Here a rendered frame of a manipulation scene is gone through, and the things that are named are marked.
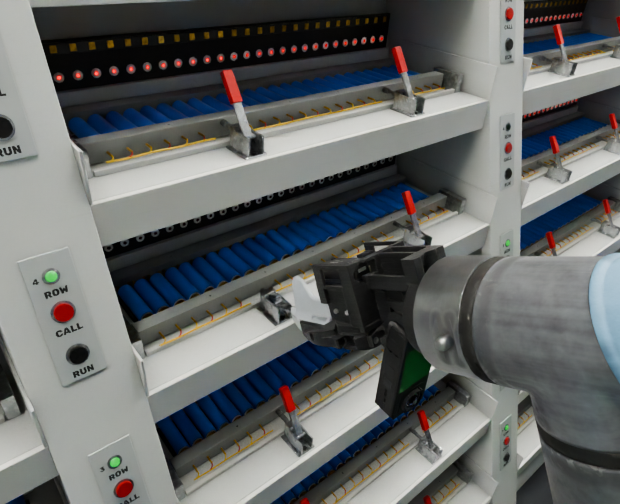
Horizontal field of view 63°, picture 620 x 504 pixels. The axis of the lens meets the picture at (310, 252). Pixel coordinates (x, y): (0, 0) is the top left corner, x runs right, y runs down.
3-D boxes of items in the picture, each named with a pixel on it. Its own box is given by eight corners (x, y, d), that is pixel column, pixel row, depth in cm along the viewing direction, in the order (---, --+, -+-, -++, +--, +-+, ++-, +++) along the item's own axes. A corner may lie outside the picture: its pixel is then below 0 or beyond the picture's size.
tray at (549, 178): (646, 158, 125) (672, 104, 117) (513, 230, 92) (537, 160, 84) (568, 133, 138) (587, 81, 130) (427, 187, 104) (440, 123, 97)
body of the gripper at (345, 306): (363, 241, 51) (461, 237, 41) (383, 319, 52) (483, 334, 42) (304, 266, 46) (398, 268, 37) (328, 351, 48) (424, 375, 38)
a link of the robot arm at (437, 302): (542, 348, 39) (468, 409, 34) (487, 340, 43) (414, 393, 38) (520, 239, 38) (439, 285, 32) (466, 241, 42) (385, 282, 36)
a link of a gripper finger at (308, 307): (283, 270, 56) (338, 270, 49) (297, 319, 57) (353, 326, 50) (261, 279, 54) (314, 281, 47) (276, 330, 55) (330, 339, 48)
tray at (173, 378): (483, 246, 87) (498, 197, 81) (152, 425, 53) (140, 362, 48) (397, 200, 99) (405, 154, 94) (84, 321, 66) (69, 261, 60)
